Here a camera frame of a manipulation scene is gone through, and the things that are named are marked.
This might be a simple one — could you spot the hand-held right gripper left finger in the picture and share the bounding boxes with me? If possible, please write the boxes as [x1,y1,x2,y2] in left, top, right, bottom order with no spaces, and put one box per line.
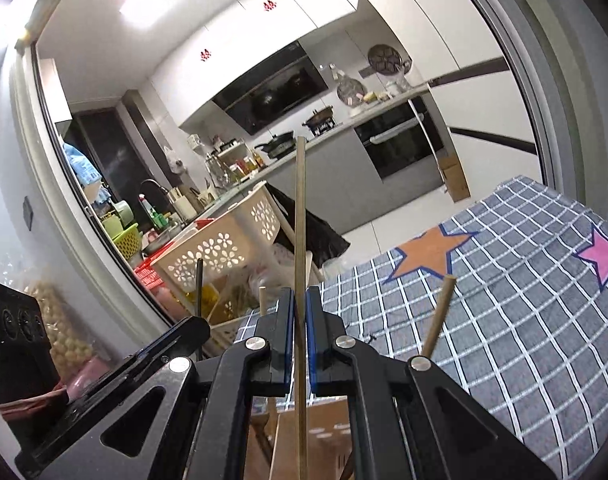
[14,287,299,480]

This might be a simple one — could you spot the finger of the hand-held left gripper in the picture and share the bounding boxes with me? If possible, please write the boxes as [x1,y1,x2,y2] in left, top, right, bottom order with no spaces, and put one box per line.
[111,316,212,368]

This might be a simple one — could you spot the round grey steamer rack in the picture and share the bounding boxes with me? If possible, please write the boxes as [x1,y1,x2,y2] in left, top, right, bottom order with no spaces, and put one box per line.
[336,77,369,106]

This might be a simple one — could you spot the blue patterned bag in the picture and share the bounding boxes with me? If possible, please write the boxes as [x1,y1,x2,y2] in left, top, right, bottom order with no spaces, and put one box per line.
[63,142,105,191]

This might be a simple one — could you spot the pale knife block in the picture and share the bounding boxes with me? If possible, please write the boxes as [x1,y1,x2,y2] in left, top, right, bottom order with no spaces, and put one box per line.
[169,187,197,221]

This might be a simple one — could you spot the black-handled steel spoon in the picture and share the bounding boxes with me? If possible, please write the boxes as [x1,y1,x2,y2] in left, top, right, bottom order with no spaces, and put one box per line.
[195,258,205,320]

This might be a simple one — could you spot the white pole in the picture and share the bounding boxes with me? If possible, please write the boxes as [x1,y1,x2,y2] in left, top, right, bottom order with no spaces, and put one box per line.
[408,99,452,196]

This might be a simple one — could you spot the beige plastic utensil holder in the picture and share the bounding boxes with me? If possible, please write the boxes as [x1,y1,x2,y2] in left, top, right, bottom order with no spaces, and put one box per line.
[244,395,357,480]

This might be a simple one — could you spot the white refrigerator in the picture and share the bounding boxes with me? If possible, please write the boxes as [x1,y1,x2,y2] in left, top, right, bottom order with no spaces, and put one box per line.
[359,0,542,181]

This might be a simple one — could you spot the white condiment rack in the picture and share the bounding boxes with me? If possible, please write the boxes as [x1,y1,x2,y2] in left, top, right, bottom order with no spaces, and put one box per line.
[204,135,265,188]

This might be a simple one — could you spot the red plastic crate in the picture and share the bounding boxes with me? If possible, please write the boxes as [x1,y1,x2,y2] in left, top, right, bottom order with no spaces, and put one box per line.
[134,255,167,291]

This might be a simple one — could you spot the ceiling light panel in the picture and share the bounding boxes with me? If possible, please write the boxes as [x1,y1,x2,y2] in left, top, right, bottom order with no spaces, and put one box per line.
[119,0,182,31]

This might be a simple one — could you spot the yellow oil bottle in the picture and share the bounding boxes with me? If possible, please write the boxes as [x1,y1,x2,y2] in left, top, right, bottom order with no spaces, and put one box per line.
[184,282,222,321]

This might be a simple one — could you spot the pink plastic stool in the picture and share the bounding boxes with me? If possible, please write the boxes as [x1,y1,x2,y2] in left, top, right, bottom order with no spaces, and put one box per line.
[64,355,115,401]

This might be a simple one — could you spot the black hanging bag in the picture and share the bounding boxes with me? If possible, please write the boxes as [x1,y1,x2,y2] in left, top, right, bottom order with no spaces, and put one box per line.
[266,184,351,266]

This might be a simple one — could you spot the cardboard box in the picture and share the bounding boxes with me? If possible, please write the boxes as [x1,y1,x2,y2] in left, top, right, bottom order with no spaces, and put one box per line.
[436,155,472,203]

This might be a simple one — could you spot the bag of beige balls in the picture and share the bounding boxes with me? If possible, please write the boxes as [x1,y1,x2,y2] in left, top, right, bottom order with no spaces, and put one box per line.
[21,280,92,371]

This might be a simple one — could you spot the black wok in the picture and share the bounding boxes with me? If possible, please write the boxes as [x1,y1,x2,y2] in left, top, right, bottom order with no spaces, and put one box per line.
[254,130,295,153]

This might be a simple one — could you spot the white hanging plastic bag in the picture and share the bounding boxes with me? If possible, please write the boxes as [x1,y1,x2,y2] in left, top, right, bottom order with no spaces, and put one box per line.
[164,145,187,176]

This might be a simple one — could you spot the green plastic basket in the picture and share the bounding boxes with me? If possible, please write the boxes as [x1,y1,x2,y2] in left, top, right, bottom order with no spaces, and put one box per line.
[109,222,141,261]

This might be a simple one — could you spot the black range hood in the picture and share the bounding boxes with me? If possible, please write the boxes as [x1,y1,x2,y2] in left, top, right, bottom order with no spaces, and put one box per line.
[211,42,329,136]

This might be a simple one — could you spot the white wall cabinets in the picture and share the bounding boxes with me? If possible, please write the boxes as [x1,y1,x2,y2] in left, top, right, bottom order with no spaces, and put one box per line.
[149,0,362,131]

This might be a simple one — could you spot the black built-in oven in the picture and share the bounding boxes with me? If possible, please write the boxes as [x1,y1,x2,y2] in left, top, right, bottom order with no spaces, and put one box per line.
[354,97,447,181]

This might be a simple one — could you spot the beige flower-cut trolley basket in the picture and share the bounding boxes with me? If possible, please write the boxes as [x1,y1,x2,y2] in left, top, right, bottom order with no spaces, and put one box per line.
[151,182,319,341]

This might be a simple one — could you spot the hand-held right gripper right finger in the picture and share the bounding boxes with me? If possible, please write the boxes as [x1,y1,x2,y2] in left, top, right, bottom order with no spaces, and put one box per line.
[306,285,558,480]

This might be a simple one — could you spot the dark lidded cooking pot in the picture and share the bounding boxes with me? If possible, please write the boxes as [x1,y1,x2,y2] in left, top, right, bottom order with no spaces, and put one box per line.
[304,105,337,131]

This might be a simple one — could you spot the black kitchen faucet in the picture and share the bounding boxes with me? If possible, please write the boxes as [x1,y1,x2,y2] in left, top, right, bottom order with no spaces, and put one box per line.
[139,179,172,211]

